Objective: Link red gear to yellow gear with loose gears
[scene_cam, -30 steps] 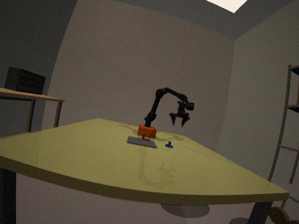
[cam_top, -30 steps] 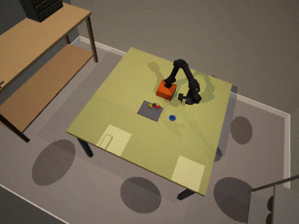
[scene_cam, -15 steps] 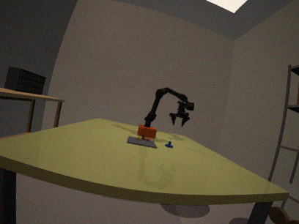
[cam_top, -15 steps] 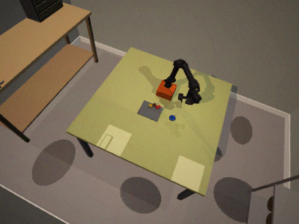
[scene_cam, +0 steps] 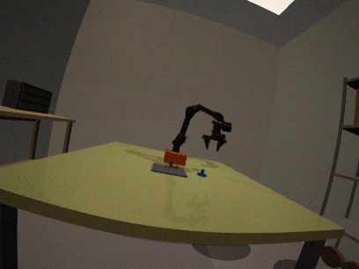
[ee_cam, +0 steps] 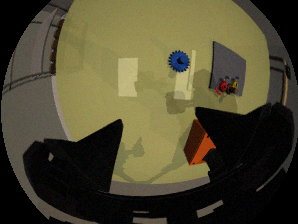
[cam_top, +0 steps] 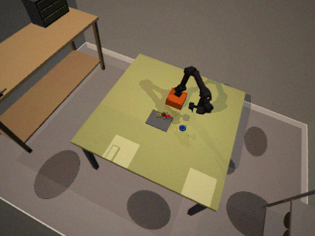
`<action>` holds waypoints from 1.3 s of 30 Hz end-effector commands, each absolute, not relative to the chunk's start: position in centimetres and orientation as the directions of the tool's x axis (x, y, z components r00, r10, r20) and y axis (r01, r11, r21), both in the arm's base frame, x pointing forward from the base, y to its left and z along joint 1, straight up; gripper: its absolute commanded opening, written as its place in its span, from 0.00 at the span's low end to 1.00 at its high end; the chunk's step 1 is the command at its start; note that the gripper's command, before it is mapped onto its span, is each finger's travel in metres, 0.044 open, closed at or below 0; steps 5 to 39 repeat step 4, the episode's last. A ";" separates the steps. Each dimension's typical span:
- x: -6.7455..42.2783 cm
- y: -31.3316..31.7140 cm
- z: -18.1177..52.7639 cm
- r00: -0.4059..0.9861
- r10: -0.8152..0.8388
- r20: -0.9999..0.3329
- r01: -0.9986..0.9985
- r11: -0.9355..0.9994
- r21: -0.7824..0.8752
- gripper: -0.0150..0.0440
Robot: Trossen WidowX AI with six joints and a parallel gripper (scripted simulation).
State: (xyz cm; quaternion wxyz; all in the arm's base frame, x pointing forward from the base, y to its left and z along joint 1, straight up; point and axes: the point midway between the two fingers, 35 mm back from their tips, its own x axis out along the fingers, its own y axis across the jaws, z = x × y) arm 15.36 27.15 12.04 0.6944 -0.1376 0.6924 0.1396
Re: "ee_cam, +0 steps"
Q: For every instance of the brown gear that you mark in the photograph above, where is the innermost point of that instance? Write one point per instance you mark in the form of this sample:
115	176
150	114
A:
229	89

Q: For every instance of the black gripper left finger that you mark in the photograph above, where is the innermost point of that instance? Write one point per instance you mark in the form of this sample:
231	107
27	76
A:
93	156

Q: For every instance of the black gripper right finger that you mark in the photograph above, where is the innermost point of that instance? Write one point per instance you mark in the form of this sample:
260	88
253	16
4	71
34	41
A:
231	133

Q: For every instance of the blue gear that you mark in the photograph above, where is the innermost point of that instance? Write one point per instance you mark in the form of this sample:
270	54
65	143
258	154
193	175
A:
179	61

